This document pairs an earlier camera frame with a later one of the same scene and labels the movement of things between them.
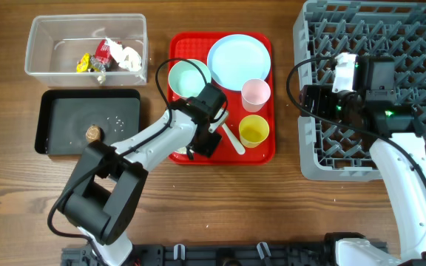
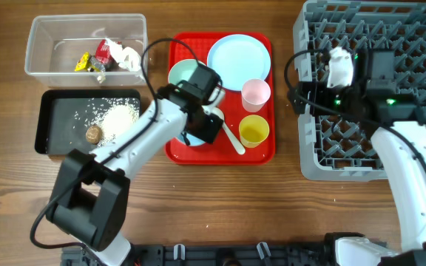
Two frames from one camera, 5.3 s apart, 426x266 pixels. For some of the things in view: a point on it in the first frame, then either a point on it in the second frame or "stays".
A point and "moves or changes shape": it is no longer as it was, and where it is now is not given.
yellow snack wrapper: [83, 65] stays
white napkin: [127, 58] stays
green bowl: [188, 77] stays
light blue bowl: [182, 150] moves or changes shape
